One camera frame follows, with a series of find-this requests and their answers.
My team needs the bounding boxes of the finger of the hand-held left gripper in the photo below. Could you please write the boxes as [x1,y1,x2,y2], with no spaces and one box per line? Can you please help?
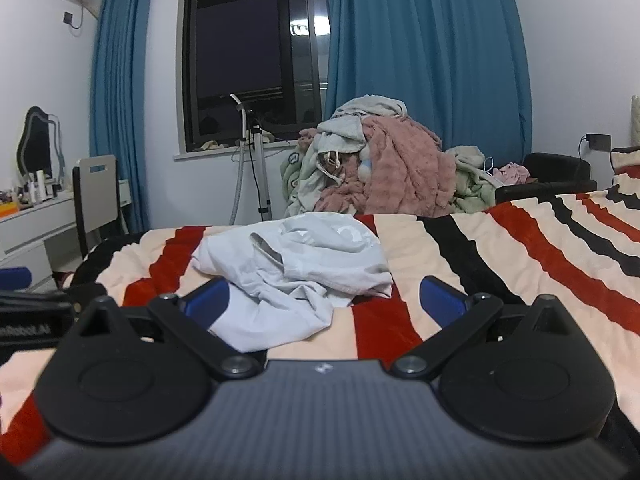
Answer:
[0,267,75,312]

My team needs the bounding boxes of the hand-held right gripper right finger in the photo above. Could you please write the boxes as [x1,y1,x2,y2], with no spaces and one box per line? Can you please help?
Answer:
[391,275,573,381]

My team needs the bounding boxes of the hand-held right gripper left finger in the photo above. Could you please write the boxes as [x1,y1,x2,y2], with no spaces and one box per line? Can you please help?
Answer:
[75,276,256,381]

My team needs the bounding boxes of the pale blue shirt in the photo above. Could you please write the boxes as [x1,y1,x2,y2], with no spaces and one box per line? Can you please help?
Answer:
[190,212,394,354]

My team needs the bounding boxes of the white dresser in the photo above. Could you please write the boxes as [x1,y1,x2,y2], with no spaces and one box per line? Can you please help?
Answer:
[0,192,80,292]

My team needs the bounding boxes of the striped fleece blanket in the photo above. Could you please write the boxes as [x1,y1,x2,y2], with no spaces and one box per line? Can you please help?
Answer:
[0,187,640,480]

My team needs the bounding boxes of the cosmetic bottles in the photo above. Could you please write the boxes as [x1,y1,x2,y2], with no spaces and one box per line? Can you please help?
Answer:
[17,169,63,206]

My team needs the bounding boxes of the grey backed chair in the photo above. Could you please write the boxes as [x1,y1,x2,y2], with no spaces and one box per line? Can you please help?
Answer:
[72,154,133,261]

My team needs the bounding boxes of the pale green cloth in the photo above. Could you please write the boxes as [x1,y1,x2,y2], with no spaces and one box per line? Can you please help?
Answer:
[446,145,499,212]

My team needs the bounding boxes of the wavy black mirror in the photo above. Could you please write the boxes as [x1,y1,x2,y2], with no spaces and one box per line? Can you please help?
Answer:
[16,105,67,182]

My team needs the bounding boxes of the pink fluffy blanket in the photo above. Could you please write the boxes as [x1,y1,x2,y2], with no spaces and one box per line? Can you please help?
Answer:
[299,116,459,219]

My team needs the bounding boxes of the silver tripod stand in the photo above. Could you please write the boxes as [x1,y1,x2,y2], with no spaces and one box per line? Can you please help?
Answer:
[247,124,274,222]

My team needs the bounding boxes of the small pink cloth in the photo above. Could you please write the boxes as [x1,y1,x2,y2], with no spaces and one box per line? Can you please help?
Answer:
[492,162,531,187]

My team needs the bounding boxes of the green printed blanket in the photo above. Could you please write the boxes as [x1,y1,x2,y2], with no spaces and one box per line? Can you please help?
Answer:
[280,146,351,213]

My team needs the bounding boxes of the black armchair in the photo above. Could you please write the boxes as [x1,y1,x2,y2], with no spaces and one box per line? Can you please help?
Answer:
[494,152,599,207]

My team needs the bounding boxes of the grey garment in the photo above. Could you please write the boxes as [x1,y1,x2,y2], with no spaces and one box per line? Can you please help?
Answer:
[316,94,409,162]

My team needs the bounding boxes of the narrow blue curtain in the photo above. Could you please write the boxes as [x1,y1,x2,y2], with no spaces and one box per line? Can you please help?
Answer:
[89,0,157,235]

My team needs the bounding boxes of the striped pillow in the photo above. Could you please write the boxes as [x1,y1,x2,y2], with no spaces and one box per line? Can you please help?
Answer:
[610,146,640,182]

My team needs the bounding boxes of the dark framed window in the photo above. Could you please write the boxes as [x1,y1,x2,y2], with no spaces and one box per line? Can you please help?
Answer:
[181,0,332,155]

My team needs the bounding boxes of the wide blue curtain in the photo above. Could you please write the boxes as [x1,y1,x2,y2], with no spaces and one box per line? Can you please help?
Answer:
[324,0,534,213]

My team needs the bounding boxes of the grey steamer hose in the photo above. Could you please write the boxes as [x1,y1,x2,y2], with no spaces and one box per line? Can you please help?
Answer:
[228,93,252,227]

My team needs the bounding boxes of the black wall charger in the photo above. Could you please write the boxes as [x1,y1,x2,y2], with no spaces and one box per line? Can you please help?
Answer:
[579,132,613,162]

